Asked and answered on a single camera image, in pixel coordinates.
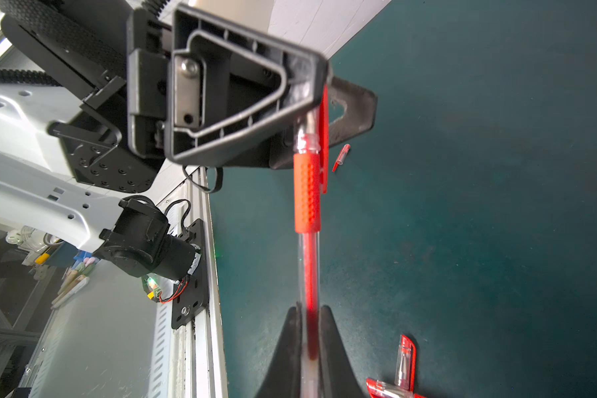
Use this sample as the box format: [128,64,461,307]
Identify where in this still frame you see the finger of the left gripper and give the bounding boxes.
[269,76,378,169]

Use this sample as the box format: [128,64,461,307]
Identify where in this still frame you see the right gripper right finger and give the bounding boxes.
[318,306,365,398]

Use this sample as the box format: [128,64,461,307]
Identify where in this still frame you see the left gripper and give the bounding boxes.
[48,4,328,193]

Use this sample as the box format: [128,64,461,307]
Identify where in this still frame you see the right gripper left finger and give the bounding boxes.
[255,306,303,398]

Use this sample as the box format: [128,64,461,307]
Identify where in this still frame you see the red pen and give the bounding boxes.
[366,378,424,398]
[293,109,321,397]
[395,335,416,392]

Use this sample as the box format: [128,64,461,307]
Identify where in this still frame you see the red pen cap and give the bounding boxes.
[318,86,329,194]
[332,144,351,172]

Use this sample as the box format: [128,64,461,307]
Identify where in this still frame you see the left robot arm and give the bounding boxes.
[0,1,377,397]

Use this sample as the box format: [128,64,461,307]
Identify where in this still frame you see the red pen in pile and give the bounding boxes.
[366,378,424,398]
[395,335,416,392]

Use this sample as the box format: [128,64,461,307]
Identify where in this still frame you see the green table mat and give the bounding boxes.
[208,0,597,398]

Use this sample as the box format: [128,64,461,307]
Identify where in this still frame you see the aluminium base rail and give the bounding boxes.
[148,167,228,397]

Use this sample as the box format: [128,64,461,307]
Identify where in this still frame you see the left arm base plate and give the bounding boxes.
[172,218,210,330]

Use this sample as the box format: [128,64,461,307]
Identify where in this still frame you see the left cable bundle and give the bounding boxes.
[141,273,190,305]

